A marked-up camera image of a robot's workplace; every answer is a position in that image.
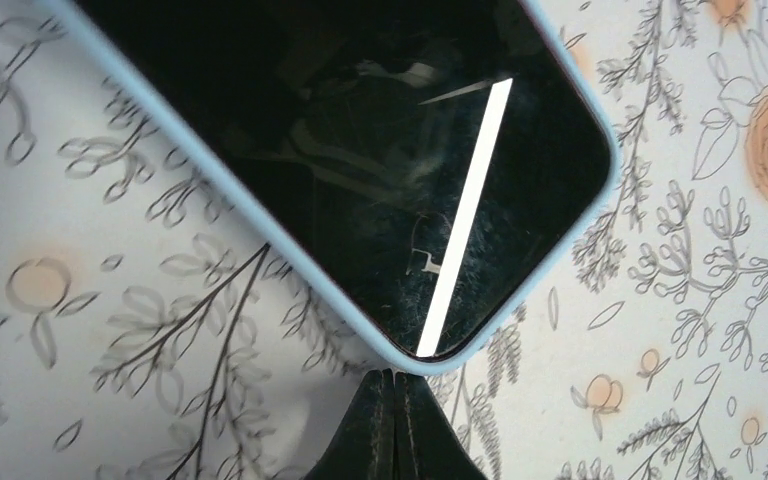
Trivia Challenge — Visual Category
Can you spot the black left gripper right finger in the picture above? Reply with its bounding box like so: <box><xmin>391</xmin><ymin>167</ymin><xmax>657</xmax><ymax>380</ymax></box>
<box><xmin>394</xmin><ymin>373</ymin><xmax>485</xmax><ymax>480</ymax></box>

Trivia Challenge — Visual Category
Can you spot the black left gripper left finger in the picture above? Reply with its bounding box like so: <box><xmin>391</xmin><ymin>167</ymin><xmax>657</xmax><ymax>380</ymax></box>
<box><xmin>305</xmin><ymin>369</ymin><xmax>394</xmax><ymax>480</ymax></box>

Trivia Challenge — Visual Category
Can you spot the light blue phone case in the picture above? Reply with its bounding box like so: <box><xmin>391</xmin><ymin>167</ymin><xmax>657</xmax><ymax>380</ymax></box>
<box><xmin>36</xmin><ymin>0</ymin><xmax>624</xmax><ymax>377</ymax></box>

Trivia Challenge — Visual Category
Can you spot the floral patterned table mat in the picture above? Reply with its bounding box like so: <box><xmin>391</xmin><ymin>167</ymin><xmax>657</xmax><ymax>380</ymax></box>
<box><xmin>0</xmin><ymin>1</ymin><xmax>768</xmax><ymax>479</ymax></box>

